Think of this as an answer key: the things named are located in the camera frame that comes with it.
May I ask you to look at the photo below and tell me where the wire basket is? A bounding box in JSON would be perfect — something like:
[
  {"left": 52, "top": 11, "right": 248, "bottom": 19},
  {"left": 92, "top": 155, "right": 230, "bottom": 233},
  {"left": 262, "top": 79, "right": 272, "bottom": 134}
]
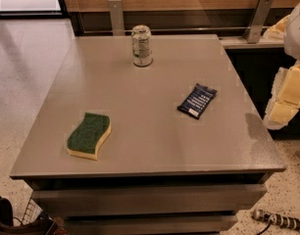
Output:
[{"left": 22, "top": 199, "right": 43, "bottom": 225}]

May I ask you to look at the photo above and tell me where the metal wall bracket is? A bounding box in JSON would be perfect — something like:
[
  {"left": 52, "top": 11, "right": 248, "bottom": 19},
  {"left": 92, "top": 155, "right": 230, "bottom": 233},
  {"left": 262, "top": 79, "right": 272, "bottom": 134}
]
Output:
[
  {"left": 243, "top": 0, "right": 274, "bottom": 42},
  {"left": 108, "top": 0, "right": 125, "bottom": 36}
]

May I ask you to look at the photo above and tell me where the dark blue snack packet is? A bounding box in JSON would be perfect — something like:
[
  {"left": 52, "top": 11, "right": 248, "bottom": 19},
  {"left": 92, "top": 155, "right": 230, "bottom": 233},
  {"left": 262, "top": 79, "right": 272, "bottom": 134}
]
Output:
[{"left": 177, "top": 83, "right": 217, "bottom": 119}]

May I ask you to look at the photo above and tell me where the left metal wall bracket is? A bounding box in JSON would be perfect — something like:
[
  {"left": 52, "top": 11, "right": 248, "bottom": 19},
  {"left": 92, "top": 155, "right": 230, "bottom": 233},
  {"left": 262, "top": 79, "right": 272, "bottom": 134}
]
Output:
[{"left": 108, "top": 0, "right": 125, "bottom": 36}]

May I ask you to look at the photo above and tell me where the silver soda can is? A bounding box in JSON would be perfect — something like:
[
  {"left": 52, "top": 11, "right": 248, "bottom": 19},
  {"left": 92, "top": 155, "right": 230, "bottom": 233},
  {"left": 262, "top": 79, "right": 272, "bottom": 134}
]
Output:
[{"left": 131, "top": 24, "right": 153, "bottom": 67}]

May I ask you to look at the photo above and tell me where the right metal wall bracket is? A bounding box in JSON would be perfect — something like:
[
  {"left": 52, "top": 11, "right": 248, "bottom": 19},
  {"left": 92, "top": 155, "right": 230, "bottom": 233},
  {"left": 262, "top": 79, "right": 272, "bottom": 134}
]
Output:
[{"left": 243, "top": 0, "right": 274, "bottom": 42}]

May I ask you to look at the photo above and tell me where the grey drawer cabinet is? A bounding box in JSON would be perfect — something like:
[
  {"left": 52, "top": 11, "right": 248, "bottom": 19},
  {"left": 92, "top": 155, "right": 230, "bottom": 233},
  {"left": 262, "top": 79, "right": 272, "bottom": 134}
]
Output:
[{"left": 11, "top": 35, "right": 284, "bottom": 235}]

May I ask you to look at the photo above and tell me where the dark brown bag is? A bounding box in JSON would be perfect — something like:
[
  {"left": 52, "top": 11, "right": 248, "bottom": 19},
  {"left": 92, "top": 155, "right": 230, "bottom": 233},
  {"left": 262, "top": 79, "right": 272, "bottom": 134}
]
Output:
[{"left": 0, "top": 196, "right": 56, "bottom": 235}]

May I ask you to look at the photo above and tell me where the black white power strip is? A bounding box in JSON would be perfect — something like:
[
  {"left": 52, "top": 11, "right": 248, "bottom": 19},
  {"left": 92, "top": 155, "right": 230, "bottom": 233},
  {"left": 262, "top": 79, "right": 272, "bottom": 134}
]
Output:
[{"left": 252, "top": 210, "right": 300, "bottom": 232}]

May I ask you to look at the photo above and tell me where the grey side counter shelf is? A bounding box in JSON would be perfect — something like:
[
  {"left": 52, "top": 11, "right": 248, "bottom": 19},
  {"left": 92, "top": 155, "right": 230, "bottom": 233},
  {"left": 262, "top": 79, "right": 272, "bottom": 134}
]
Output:
[{"left": 220, "top": 36, "right": 283, "bottom": 49}]

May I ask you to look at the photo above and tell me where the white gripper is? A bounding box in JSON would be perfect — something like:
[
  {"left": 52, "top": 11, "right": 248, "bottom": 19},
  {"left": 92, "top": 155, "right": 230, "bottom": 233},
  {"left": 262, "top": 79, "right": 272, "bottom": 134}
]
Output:
[{"left": 263, "top": 2, "right": 300, "bottom": 130}]

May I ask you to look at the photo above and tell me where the green and yellow sponge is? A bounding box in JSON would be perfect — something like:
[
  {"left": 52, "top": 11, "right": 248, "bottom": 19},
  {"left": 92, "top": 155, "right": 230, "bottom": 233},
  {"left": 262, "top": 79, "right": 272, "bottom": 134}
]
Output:
[{"left": 67, "top": 113, "right": 112, "bottom": 161}]

